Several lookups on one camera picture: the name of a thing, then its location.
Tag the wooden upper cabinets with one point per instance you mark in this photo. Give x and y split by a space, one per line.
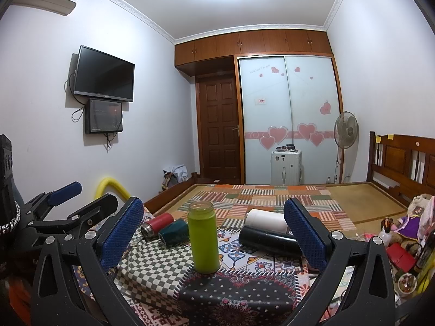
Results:
216 53

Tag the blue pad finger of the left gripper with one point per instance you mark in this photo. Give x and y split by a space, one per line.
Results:
64 194

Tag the red thermos bottle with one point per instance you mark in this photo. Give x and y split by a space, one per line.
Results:
152 227

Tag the standing electric fan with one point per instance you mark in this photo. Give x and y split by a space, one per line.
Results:
346 132

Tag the patchwork patterned cloth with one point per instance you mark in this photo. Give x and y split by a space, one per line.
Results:
250 287

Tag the small black wall screen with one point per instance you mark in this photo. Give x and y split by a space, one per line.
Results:
103 117

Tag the brown wooden door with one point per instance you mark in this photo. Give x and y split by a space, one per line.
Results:
218 129

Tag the black bottle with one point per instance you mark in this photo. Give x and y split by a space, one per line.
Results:
276 243

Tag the wooden bed frame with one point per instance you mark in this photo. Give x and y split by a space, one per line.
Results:
166 199

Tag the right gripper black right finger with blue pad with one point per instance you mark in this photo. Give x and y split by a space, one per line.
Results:
369 298

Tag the crumpled bag by door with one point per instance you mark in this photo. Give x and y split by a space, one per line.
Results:
174 175

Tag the purple dressed doll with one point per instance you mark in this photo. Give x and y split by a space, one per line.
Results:
408 227

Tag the wall mounted black television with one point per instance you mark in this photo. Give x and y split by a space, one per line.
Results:
103 76

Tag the yellow foam tube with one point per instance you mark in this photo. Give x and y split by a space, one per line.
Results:
110 184

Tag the red box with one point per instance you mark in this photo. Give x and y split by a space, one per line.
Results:
400 258

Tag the white bottle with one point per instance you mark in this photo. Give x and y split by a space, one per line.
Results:
266 220

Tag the striped patchwork bed mat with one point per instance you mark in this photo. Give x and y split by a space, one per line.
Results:
351 208

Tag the wooden headboard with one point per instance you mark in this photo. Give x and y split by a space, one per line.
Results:
401 165

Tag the frosted wardrobe with hearts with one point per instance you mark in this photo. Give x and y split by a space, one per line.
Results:
289 103

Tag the green bottle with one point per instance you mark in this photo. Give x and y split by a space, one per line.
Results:
203 237

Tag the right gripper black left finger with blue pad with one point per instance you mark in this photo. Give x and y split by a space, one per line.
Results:
71 284

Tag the dark teal cup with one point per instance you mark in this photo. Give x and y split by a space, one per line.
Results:
175 233

